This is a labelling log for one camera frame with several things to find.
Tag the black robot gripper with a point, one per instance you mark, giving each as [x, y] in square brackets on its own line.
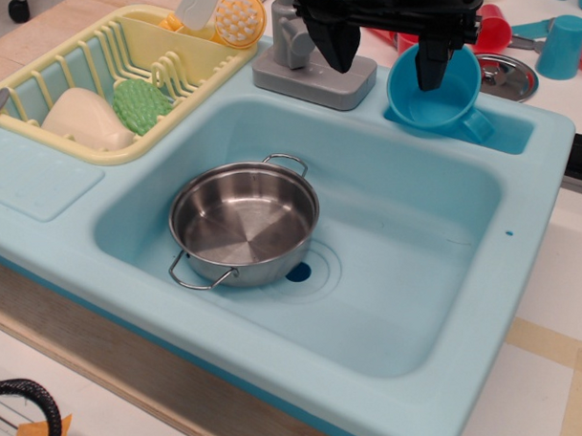
[335, 29]

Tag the blue plastic cup with handle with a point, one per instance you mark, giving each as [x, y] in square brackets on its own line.
[449, 109]

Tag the red plastic cup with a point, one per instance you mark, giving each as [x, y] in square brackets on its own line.
[496, 32]

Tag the silver metal pot lid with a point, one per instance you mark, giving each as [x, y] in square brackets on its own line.
[506, 77]

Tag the teal plastic cup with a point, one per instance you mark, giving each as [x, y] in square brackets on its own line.
[562, 49]

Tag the stainless steel pot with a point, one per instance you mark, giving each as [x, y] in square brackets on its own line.
[245, 224]

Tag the grey toy faucet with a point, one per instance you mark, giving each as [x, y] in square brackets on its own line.
[292, 66]

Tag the orange white dish brush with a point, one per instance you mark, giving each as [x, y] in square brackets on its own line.
[238, 24]

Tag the light blue toy sink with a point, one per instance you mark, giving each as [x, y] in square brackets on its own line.
[354, 268]

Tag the green plastic scrubber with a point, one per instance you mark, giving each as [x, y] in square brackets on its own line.
[139, 105]

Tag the yellow dish drying rack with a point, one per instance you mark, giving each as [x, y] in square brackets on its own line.
[128, 44]

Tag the cream plastic soap bar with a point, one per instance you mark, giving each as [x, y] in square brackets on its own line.
[89, 120]

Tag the black chair wheel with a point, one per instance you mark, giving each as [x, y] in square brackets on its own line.
[19, 11]

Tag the wooden sink base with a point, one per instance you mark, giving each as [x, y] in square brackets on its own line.
[173, 390]

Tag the orange tape piece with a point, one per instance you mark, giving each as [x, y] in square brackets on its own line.
[38, 433]

